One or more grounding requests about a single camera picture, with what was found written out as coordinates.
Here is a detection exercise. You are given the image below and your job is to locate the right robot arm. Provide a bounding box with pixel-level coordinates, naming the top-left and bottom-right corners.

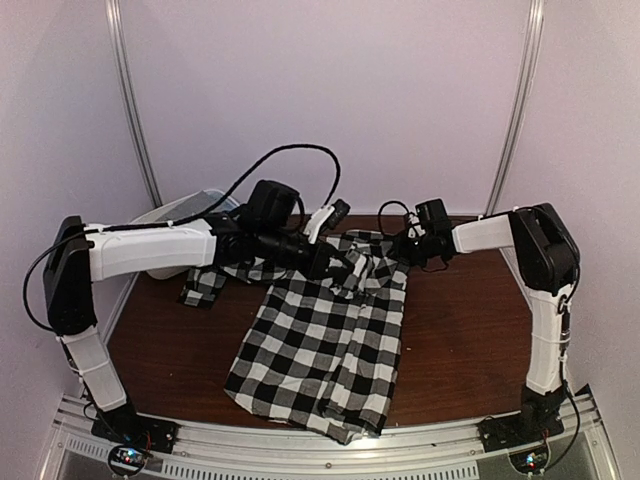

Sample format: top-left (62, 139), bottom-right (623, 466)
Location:
top-left (392, 199), bottom-right (581, 442)

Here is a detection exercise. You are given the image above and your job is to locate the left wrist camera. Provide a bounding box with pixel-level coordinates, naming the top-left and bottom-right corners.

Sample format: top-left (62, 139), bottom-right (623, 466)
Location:
top-left (303, 199), bottom-right (351, 244)

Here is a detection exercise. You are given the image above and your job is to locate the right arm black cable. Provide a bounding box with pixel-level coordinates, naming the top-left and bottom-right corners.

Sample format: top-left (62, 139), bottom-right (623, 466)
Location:
top-left (376, 199), bottom-right (586, 446)

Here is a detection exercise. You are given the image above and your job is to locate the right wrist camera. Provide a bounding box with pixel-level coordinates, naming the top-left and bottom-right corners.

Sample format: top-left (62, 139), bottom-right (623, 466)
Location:
top-left (403, 212), bottom-right (425, 241)

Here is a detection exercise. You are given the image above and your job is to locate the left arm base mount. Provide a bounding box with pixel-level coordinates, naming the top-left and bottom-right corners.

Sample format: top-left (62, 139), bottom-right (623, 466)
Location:
top-left (91, 415), bottom-right (178, 454)

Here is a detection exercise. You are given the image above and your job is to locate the left aluminium post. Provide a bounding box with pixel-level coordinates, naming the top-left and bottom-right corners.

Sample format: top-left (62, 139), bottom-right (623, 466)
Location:
top-left (104, 0), bottom-right (163, 208)

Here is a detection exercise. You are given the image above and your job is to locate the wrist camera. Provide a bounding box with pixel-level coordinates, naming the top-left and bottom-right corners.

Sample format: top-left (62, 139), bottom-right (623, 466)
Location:
top-left (403, 212), bottom-right (425, 241)
top-left (303, 199), bottom-right (351, 244)

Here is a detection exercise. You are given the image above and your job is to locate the right aluminium post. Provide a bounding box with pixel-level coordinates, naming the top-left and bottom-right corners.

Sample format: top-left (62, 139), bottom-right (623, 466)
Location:
top-left (484, 0), bottom-right (545, 216)

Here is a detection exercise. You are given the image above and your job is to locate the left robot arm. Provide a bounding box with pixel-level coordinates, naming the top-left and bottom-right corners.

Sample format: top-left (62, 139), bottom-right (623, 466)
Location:
top-left (36, 180), bottom-right (354, 444)

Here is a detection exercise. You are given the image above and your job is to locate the aluminium front rail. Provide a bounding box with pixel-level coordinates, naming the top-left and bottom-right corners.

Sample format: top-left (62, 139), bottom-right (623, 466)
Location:
top-left (35, 394), bottom-right (622, 479)

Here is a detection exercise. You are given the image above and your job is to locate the black white plaid shirt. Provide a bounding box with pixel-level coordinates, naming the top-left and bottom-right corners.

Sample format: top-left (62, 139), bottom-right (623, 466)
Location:
top-left (179, 230), bottom-right (409, 445)

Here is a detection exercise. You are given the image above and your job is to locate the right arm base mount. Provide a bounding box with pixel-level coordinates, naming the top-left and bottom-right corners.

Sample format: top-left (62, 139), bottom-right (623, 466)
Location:
top-left (477, 413), bottom-right (565, 452)

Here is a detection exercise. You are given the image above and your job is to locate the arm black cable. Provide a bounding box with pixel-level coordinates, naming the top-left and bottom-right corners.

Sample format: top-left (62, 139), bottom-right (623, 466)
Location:
top-left (21, 143), bottom-right (343, 336)
top-left (376, 199), bottom-right (586, 446)

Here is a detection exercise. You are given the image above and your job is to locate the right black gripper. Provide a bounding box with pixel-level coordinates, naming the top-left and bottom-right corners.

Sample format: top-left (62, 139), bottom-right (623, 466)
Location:
top-left (389, 230), bottom-right (437, 267)

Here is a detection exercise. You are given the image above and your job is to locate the white plastic bin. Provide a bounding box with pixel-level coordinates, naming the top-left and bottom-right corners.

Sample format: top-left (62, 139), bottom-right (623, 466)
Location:
top-left (131, 188), bottom-right (224, 280)

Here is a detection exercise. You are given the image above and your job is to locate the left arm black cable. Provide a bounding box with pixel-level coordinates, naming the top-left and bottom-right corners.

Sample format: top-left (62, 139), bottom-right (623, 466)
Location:
top-left (21, 143), bottom-right (343, 336)

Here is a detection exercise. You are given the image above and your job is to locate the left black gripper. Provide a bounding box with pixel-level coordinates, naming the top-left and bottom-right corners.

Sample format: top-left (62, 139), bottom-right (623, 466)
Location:
top-left (257, 223), bottom-right (354, 281)

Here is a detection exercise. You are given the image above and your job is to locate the aluminium post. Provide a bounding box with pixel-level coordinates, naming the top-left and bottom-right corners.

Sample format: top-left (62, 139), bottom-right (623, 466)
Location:
top-left (104, 0), bottom-right (163, 208)
top-left (484, 0), bottom-right (545, 216)

